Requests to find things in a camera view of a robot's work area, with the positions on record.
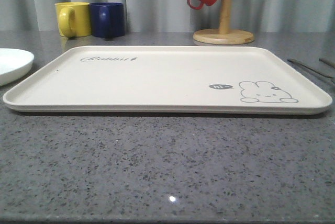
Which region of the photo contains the grey curtain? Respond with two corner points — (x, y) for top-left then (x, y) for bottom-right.
(1, 0), (334, 32)

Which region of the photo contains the silver metal spoon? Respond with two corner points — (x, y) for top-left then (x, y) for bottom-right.
(319, 58), (335, 69)

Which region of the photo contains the silver metal fork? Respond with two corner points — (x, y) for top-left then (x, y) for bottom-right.
(288, 59), (334, 83)

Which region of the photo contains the wooden mug tree stand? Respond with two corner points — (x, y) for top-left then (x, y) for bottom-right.
(193, 0), (254, 45)

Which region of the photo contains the cream rabbit serving tray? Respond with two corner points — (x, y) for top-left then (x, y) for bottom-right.
(3, 46), (332, 115)

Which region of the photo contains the yellow mug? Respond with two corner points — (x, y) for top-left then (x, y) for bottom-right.
(55, 2), (91, 38)

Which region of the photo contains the white round plate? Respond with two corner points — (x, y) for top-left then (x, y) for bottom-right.
(1, 48), (35, 86)

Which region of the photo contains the dark blue mug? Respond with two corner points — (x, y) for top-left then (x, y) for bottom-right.
(89, 2), (125, 38)

